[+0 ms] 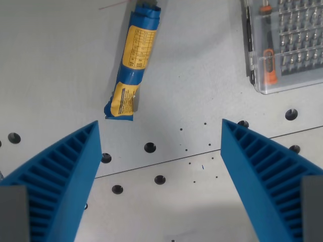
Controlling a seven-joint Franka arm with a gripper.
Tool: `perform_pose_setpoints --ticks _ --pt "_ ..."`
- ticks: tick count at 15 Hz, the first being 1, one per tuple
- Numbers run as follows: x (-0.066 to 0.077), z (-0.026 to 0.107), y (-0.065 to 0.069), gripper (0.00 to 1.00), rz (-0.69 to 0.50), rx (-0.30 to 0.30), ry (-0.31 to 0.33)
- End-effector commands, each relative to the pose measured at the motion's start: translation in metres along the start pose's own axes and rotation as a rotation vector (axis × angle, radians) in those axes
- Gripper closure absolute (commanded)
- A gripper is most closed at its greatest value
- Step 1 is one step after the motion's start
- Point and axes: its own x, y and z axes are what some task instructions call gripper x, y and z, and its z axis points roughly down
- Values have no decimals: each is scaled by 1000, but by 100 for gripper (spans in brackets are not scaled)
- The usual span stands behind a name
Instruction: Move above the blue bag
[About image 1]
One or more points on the small orange black bit holder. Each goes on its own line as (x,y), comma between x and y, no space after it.
(265,7)

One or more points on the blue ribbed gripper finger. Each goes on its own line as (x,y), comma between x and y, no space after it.
(65,176)
(255,176)

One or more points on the clear plastic screwdriver bit case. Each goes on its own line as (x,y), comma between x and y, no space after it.
(285,45)

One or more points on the blue rolled bag yellow label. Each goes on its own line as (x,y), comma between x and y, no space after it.
(134,63)

